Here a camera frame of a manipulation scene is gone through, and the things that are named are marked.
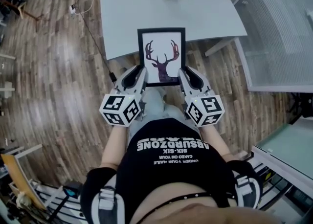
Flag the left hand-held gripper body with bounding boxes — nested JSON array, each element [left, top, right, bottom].
[[99, 86, 147, 128]]

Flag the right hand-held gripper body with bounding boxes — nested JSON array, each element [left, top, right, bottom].
[[182, 86, 225, 128]]

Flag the framed deer antler picture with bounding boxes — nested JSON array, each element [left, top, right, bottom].
[[137, 27, 186, 87]]

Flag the person's left forearm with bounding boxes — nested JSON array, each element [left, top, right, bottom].
[[100, 124, 130, 170]]

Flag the person's right forearm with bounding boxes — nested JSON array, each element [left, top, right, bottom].
[[200, 124, 233, 162]]

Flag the round white table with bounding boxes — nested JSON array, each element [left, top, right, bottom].
[[99, 0, 249, 61]]

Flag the light blue jeans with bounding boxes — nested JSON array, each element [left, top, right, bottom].
[[128, 88, 203, 145]]

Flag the black printed shirt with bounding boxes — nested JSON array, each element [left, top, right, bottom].
[[80, 117, 264, 224]]

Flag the frosted glass partition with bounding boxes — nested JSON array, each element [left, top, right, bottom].
[[212, 0, 313, 94]]

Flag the glass top cabinet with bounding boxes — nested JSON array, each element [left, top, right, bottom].
[[251, 117, 313, 219]]

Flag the black device with blue screen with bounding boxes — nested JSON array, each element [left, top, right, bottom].
[[63, 181, 83, 200]]

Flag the white metal rack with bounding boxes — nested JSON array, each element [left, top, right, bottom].
[[4, 144, 86, 224]]

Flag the wooden board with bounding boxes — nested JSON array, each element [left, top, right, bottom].
[[1, 153, 47, 210]]

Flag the wooden stand base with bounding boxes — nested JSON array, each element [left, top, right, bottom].
[[0, 0, 49, 33]]

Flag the black floor cable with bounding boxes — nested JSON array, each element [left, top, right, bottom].
[[64, 0, 113, 74]]

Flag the black studded strap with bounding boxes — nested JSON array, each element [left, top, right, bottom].
[[136, 192, 213, 224]]

